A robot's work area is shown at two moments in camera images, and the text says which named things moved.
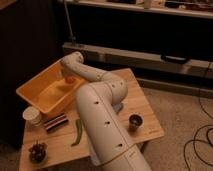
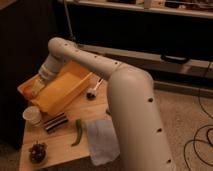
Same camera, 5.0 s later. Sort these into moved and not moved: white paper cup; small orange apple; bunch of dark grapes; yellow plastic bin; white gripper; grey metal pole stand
Moved: white gripper; small orange apple
Not moved: white paper cup; grey metal pole stand; yellow plastic bin; bunch of dark grapes
